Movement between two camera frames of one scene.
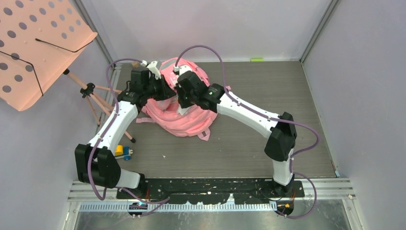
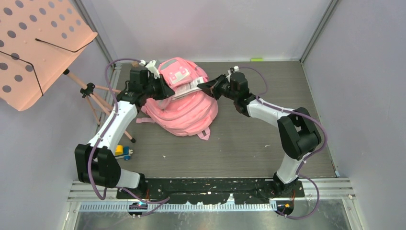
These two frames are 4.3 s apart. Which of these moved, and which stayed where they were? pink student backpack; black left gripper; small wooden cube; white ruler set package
Moved: white ruler set package
Stayed: pink student backpack; black left gripper; small wooden cube
